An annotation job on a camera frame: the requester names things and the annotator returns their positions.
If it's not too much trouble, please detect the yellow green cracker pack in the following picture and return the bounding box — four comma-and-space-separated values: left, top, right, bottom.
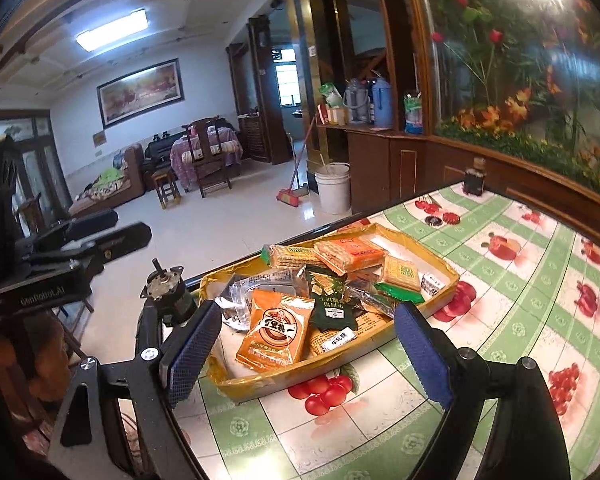
375, 256, 425, 306

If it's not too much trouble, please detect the left hand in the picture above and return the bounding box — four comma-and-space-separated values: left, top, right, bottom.
0, 312, 71, 414

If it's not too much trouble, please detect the red broom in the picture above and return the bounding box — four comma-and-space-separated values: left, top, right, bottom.
276, 117, 316, 208

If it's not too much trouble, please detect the large orange snack bag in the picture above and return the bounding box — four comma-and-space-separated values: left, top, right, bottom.
309, 311, 391, 356

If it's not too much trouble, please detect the dark green cracker bag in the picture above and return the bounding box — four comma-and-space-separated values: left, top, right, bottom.
306, 266, 358, 332

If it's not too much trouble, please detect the orange cracker packet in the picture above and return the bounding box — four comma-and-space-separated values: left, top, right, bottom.
313, 237, 386, 276

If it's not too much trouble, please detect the black white patterned candy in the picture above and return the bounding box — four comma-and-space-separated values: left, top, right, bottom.
420, 273, 445, 296

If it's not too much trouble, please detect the blue thermos jug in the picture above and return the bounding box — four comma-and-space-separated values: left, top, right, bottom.
372, 77, 393, 129

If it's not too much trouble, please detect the dark ink bottle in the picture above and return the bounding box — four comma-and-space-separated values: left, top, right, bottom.
463, 157, 486, 196

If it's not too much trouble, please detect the orange snack packet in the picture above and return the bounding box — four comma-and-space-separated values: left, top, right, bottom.
235, 294, 314, 373

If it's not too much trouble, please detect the green fruit pattern tablecloth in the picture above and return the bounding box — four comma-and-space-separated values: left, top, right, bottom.
175, 185, 600, 479

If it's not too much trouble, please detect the wooden chair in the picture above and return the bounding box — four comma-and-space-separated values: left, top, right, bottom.
184, 116, 232, 198

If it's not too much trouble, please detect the silver foil snack packet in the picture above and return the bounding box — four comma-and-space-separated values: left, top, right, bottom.
214, 266, 308, 333

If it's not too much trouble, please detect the white plastic bucket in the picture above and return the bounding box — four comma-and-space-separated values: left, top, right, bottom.
315, 162, 351, 214

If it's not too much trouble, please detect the framed wall painting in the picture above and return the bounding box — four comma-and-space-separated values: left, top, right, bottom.
97, 58, 184, 128

